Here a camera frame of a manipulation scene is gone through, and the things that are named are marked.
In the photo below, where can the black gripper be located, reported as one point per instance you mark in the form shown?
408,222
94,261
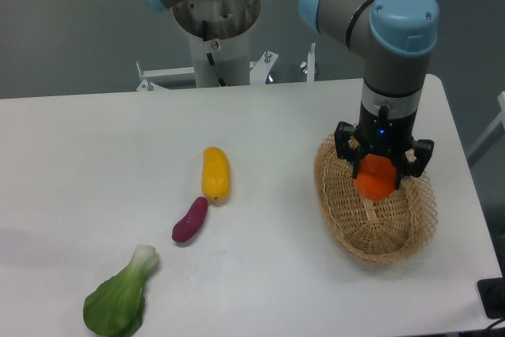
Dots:
385,128

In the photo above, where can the orange fruit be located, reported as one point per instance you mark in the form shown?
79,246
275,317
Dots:
376,177

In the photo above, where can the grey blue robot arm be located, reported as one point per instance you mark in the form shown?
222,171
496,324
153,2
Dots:
394,37

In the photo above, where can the woven wicker basket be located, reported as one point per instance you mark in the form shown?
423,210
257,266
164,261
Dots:
378,232

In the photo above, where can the yellow mango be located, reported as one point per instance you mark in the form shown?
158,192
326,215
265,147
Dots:
215,180

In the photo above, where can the black device at table edge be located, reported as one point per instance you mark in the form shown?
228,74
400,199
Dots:
491,292

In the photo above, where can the purple sweet potato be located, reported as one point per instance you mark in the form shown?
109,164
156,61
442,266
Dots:
191,223

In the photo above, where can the green bok choy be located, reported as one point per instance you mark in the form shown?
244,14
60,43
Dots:
116,306

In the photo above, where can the white frame at right edge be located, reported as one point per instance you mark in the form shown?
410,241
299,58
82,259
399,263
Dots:
489,135

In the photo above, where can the white metal frame bracket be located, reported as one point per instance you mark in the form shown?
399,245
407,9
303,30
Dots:
209,74

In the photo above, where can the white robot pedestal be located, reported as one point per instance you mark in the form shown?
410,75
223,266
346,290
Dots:
222,28

